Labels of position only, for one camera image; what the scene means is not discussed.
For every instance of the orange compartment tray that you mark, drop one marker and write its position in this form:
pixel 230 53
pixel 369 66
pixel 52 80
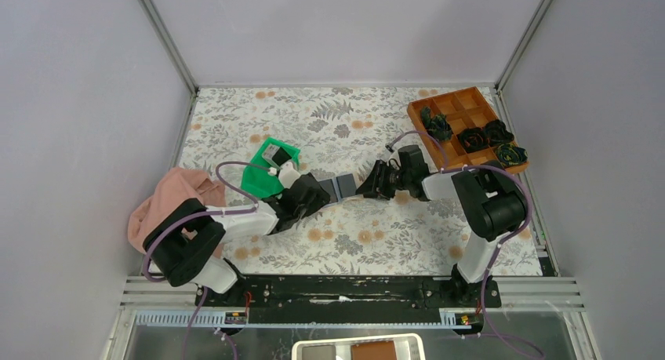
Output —
pixel 461 128

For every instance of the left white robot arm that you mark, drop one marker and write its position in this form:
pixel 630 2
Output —
pixel 182 246

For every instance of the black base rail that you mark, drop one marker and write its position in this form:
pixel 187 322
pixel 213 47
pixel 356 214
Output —
pixel 334 299

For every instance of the beige blue card holder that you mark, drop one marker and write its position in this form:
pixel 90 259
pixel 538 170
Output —
pixel 340 187

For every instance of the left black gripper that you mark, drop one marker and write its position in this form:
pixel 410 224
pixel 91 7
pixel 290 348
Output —
pixel 320 201

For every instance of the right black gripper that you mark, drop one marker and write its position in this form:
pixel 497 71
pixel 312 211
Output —
pixel 376 189

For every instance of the dark floral rolled sock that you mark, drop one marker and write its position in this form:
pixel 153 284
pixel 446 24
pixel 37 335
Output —
pixel 497 133
pixel 472 140
pixel 436 125
pixel 510 155

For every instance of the white device with screen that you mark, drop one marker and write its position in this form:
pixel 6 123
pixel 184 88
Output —
pixel 394 346

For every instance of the stack of cards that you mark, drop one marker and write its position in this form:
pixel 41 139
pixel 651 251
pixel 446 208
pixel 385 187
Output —
pixel 271 154

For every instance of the pink cloth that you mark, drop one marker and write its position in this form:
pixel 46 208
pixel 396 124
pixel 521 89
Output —
pixel 177 186

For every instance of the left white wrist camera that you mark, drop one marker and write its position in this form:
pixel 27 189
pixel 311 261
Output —
pixel 288 174

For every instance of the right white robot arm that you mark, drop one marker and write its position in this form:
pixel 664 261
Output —
pixel 492 201

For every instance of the floral patterned table mat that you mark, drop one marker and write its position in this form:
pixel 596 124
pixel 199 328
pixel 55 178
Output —
pixel 338 131

